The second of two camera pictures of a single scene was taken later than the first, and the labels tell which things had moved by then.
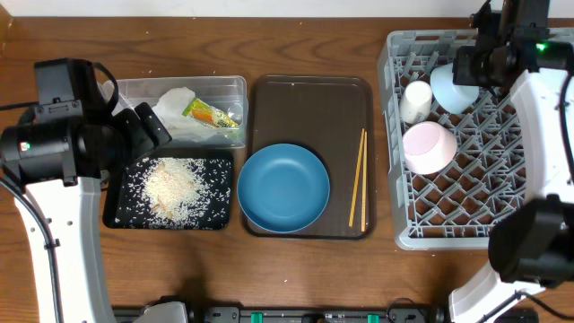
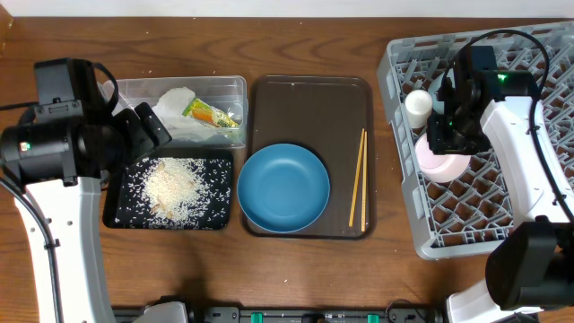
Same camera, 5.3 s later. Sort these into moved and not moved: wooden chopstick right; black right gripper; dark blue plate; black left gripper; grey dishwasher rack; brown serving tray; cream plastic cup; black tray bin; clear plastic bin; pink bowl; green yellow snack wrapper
Moved: grey dishwasher rack; black right gripper; pink bowl; cream plastic cup
Not moved: brown serving tray; black left gripper; wooden chopstick right; black tray bin; dark blue plate; clear plastic bin; green yellow snack wrapper
